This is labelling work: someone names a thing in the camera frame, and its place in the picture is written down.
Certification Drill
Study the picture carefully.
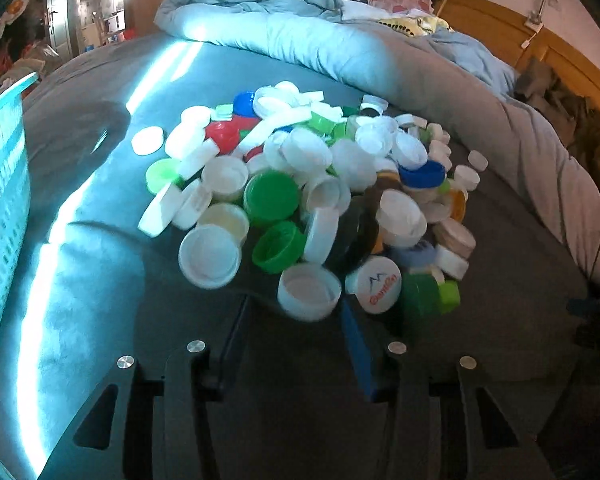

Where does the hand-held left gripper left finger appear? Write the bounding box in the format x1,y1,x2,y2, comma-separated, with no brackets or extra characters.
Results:
35,294,251,480

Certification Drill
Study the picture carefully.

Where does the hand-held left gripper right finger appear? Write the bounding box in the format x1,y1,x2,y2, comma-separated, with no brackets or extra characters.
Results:
339,300,546,480

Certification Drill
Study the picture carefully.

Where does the white ribbed bottle cap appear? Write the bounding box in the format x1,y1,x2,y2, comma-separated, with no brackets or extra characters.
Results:
277,262,342,321

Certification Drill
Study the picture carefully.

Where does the pile of plastic bottle caps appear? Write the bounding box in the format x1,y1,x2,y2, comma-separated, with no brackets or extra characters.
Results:
131,80,490,318

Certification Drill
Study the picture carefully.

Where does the light blue plastic basket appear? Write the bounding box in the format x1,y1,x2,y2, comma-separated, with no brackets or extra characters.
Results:
0,71,40,386

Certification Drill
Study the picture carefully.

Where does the dark grey bed sheet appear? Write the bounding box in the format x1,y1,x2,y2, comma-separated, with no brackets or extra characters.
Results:
0,30,600,480

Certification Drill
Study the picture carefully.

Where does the olive green garment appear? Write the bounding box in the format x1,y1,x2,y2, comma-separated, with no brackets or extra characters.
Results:
515,57,600,206

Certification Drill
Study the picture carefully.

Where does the light blue grey duvet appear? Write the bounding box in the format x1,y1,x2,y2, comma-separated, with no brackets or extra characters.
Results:
154,0,600,293

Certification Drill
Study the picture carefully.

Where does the yellow black patterned garment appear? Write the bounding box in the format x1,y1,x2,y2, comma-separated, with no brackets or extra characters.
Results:
379,15,452,37

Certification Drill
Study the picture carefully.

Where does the wooden headboard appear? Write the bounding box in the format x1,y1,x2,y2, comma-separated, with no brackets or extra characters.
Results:
432,0,600,121

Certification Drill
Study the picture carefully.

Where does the heap of bags and packages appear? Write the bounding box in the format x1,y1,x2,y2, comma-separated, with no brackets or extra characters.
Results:
0,0,61,96

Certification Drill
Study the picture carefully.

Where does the grey metal door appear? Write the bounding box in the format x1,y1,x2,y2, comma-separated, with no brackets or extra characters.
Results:
47,0,77,56

